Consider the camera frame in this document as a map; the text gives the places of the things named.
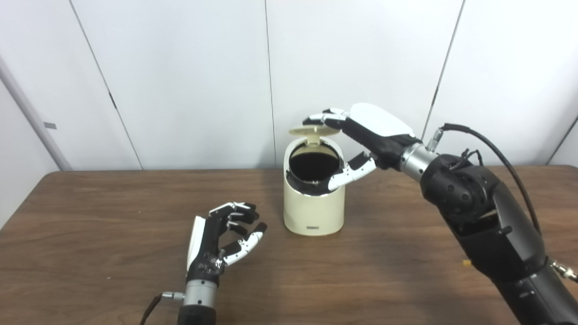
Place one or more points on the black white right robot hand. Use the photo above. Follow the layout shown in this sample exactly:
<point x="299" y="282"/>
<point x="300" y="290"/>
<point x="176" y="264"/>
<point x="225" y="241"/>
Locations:
<point x="379" y="131"/>

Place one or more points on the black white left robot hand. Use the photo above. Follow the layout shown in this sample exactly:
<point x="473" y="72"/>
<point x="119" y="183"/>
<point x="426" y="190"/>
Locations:
<point x="203" y="253"/>

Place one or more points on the cream round bin lid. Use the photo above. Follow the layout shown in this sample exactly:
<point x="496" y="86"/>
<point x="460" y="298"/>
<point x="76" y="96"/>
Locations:
<point x="311" y="132"/>

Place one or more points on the cream-colored desktop trash bin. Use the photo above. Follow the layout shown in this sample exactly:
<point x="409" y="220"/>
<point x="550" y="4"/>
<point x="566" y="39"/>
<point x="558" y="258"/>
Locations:
<point x="311" y="212"/>

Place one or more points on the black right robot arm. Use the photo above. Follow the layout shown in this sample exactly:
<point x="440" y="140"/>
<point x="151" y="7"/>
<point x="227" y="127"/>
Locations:
<point x="492" y="216"/>

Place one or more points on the small grey post tag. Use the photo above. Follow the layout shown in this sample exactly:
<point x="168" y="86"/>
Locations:
<point x="50" y="125"/>

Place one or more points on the grey wall corner post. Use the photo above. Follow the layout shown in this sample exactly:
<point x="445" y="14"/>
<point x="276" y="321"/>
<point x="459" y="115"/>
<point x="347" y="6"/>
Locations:
<point x="29" y="117"/>

